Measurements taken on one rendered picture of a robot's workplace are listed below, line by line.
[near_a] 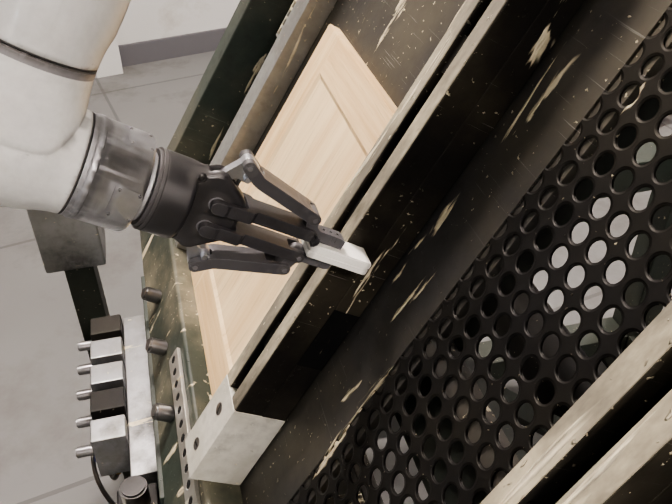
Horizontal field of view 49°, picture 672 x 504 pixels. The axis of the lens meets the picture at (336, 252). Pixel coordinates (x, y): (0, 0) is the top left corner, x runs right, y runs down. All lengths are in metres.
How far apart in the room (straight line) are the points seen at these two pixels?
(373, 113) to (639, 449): 0.57
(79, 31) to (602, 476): 0.45
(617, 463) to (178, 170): 0.40
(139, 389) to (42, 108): 0.81
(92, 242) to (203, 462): 0.72
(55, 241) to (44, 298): 1.23
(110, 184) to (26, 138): 0.07
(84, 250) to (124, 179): 0.96
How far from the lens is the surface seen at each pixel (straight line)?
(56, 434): 2.31
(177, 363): 1.14
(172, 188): 0.63
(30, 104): 0.58
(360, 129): 0.92
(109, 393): 1.30
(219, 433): 0.91
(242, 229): 0.69
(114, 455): 1.27
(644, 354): 0.47
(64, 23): 0.57
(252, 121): 1.24
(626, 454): 0.46
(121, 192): 0.62
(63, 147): 0.60
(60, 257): 1.58
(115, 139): 0.62
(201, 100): 1.47
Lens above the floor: 1.70
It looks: 37 degrees down
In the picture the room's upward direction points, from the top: straight up
